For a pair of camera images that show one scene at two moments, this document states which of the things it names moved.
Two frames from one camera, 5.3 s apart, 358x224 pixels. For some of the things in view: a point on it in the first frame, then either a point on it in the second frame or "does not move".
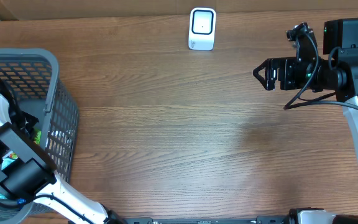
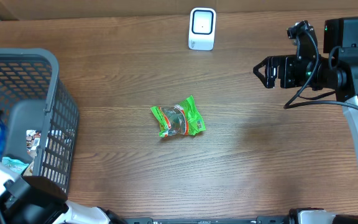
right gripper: [287, 81] does not move
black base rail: [207, 219] does not move
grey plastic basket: [33, 77] does not move
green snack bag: [36, 139] → [184, 118]
